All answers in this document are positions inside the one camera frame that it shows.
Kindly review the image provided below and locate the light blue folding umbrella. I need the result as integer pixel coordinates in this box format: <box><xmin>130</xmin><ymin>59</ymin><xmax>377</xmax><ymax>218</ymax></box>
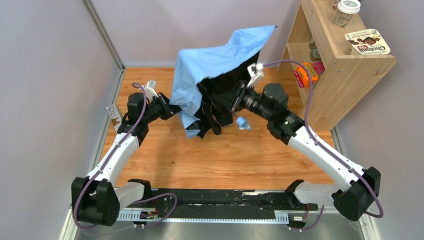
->
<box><xmin>170</xmin><ymin>25</ymin><xmax>276</xmax><ymax>139</ymax></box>

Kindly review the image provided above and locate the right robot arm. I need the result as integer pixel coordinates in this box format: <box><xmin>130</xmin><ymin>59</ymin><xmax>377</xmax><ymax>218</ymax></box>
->
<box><xmin>231</xmin><ymin>83</ymin><xmax>384</xmax><ymax>221</ymax></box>

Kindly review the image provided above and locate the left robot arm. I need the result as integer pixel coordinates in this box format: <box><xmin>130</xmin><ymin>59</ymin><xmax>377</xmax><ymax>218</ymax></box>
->
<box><xmin>71</xmin><ymin>92</ymin><xmax>181</xmax><ymax>227</ymax></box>

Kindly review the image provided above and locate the small RO labelled box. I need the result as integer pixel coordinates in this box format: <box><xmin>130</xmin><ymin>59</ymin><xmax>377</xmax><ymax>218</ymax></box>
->
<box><xmin>106</xmin><ymin>104</ymin><xmax>122</xmax><ymax>133</ymax></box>

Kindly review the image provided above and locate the orange snack box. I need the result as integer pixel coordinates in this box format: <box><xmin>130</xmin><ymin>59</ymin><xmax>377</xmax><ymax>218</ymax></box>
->
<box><xmin>293</xmin><ymin>62</ymin><xmax>321</xmax><ymax>88</ymax></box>

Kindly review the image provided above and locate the small bottle on shelf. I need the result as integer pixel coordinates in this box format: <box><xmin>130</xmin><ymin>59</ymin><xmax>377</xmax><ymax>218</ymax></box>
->
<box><xmin>308</xmin><ymin>37</ymin><xmax>322</xmax><ymax>62</ymax></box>

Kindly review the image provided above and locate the pink snack box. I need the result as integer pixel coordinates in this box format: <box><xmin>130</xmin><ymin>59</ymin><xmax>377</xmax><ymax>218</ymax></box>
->
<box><xmin>311</xmin><ymin>61</ymin><xmax>325</xmax><ymax>76</ymax></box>

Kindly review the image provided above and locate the wooden shelf unit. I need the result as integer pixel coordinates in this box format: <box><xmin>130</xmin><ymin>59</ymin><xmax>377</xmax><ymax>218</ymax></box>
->
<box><xmin>282</xmin><ymin>0</ymin><xmax>397</xmax><ymax>132</ymax></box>

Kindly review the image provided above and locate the glass jar white lid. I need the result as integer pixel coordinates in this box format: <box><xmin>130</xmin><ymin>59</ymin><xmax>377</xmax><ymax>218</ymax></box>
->
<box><xmin>333</xmin><ymin>0</ymin><xmax>361</xmax><ymax>28</ymax></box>

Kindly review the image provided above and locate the Chobani yogurt cup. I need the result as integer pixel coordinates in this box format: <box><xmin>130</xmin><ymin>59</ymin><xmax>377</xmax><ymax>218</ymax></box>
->
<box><xmin>344</xmin><ymin>28</ymin><xmax>391</xmax><ymax>56</ymax></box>

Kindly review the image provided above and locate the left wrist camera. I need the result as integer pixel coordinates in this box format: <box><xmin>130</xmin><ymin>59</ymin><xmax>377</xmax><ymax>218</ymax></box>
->
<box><xmin>144</xmin><ymin>79</ymin><xmax>158</xmax><ymax>101</ymax></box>

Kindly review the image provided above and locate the aluminium frame post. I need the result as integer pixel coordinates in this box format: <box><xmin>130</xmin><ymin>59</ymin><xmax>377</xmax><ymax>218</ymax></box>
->
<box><xmin>81</xmin><ymin>0</ymin><xmax>126</xmax><ymax>73</ymax></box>

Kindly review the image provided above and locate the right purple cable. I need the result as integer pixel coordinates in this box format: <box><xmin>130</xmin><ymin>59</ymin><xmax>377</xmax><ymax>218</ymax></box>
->
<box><xmin>261</xmin><ymin>59</ymin><xmax>385</xmax><ymax>220</ymax></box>

